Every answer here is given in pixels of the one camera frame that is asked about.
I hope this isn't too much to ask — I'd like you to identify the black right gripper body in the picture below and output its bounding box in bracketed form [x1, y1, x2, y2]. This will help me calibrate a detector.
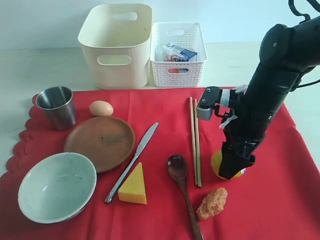
[221, 94, 265, 158]

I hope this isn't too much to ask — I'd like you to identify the yellow lemon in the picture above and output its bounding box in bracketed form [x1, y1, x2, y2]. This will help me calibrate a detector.
[210, 149, 247, 180]

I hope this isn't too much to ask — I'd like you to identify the red sausage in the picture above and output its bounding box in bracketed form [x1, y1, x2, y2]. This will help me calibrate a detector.
[168, 68, 179, 74]

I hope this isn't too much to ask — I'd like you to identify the small milk carton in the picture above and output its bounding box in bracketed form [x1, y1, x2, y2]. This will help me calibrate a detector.
[162, 43, 198, 62]

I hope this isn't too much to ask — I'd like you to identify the brown egg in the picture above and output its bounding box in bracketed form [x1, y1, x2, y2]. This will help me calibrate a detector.
[89, 100, 114, 117]

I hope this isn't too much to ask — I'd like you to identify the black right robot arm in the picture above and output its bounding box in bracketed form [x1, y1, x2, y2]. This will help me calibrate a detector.
[218, 17, 320, 180]

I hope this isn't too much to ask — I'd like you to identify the right wooden chopstick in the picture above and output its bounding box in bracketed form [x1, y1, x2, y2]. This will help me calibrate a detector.
[194, 98, 202, 188]

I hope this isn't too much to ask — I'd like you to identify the wooden chopstick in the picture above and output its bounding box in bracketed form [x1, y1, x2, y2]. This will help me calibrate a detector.
[189, 96, 198, 187]
[194, 98, 202, 188]

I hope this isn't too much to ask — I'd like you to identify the fried chicken piece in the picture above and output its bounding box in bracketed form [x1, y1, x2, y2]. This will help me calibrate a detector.
[196, 187, 228, 220]

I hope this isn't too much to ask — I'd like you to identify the red tablecloth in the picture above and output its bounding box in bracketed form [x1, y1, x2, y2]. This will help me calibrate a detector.
[0, 88, 320, 240]

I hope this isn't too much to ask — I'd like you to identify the dark wooden spoon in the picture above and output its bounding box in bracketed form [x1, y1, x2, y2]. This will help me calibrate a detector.
[166, 154, 204, 240]

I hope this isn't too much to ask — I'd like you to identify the left wooden chopstick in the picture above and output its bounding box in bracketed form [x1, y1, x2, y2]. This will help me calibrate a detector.
[189, 96, 198, 187]

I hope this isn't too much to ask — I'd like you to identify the white perforated plastic basket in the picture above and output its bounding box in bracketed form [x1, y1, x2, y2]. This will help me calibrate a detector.
[149, 22, 208, 88]

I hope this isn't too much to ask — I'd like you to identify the yellow cheese wedge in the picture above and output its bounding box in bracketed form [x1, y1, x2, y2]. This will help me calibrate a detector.
[117, 162, 147, 205]

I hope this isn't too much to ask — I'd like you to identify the stainless steel table knife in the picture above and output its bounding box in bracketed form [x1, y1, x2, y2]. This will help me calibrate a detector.
[104, 122, 159, 204]

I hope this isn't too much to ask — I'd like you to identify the brown wooden plate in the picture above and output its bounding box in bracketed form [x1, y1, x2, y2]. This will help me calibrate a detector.
[63, 116, 136, 173]

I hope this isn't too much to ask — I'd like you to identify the cream plastic bin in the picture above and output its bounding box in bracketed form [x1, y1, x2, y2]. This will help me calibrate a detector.
[77, 3, 152, 89]

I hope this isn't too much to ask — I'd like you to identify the pale green ceramic bowl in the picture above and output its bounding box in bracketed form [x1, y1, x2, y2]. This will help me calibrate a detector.
[17, 152, 97, 224]

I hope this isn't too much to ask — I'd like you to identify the stainless steel cup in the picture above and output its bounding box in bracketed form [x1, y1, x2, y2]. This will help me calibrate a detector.
[35, 86, 76, 131]

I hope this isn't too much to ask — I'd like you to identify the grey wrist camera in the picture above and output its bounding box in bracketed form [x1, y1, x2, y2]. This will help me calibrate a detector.
[196, 86, 224, 121]

